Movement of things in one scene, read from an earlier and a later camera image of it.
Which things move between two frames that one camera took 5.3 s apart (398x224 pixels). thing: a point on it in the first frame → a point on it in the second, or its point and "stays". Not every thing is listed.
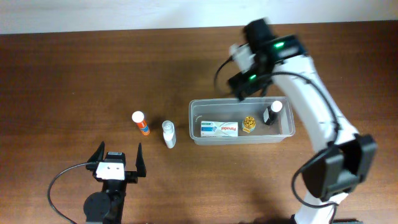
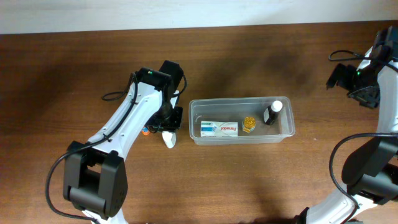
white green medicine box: (219, 129) stays
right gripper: (250, 86) → (370, 99)
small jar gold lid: (249, 124) stays
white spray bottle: (169, 133) stays
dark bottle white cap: (269, 113) stays
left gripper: (132, 177) → (173, 125)
